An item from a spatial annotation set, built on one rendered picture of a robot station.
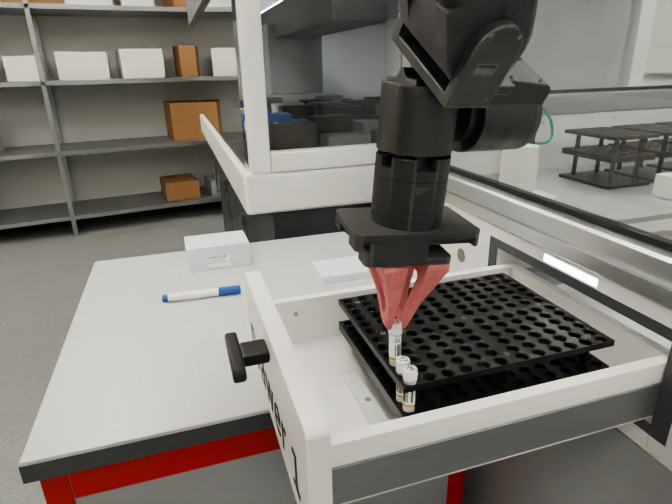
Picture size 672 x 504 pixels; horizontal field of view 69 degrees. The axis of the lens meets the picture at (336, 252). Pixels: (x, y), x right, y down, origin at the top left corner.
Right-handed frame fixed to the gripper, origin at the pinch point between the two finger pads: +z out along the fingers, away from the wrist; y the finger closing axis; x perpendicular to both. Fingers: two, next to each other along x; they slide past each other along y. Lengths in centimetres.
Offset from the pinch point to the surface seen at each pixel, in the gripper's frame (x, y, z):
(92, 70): -370, 92, 5
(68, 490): -12.3, 32.7, 27.2
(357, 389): -3.1, 1.8, 10.0
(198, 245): -62, 18, 18
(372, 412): 0.6, 1.4, 9.8
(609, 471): 4.5, -24.6, 18.6
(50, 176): -393, 138, 88
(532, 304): -6.1, -18.9, 3.7
